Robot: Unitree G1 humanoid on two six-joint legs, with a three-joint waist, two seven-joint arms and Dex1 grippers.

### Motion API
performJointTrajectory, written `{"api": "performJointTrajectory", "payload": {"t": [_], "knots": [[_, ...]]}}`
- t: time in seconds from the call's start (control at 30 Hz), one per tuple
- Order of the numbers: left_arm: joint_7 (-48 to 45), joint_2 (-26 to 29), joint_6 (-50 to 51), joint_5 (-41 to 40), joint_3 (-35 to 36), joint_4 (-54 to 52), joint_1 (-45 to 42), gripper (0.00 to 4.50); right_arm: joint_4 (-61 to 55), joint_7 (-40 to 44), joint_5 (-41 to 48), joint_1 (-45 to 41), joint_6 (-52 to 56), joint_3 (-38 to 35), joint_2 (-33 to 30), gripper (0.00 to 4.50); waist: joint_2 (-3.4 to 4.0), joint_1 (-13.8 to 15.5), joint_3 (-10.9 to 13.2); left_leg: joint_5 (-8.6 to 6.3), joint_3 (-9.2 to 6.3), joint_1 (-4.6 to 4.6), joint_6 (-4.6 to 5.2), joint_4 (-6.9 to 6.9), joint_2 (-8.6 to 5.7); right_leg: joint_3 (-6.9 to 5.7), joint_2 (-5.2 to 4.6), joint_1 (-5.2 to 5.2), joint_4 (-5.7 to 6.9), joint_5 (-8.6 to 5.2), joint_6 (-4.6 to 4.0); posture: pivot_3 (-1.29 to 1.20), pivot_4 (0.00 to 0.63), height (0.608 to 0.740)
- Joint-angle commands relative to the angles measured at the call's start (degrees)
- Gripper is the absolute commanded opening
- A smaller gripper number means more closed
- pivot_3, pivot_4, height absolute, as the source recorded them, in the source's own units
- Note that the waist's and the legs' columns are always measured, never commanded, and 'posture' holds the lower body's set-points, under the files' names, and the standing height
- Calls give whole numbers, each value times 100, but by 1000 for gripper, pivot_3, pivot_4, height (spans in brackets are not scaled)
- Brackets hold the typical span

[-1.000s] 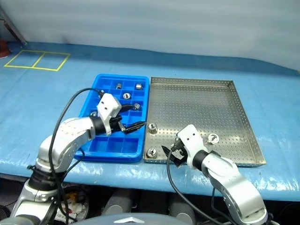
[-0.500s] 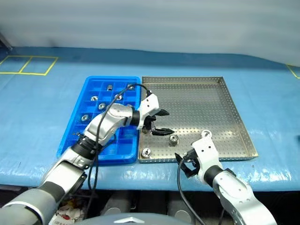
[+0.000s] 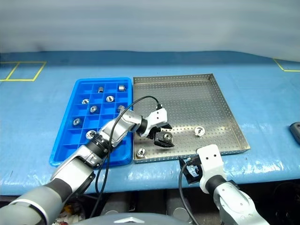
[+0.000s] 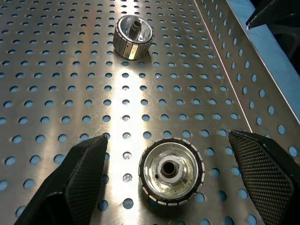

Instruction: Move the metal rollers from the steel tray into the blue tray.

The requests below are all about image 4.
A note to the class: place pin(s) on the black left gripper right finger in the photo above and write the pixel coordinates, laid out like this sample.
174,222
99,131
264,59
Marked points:
264,178

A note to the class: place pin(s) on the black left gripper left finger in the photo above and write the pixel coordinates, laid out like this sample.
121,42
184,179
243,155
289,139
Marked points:
77,187

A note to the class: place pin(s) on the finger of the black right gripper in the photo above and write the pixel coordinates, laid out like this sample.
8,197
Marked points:
279,11

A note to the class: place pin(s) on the metal roller with hollow hub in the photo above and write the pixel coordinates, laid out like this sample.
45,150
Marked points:
187,170

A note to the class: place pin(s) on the metal roller with geared shaft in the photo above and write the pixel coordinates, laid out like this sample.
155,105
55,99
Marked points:
131,49

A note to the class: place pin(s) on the perforated steel tray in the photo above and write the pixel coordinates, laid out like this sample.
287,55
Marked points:
70,93

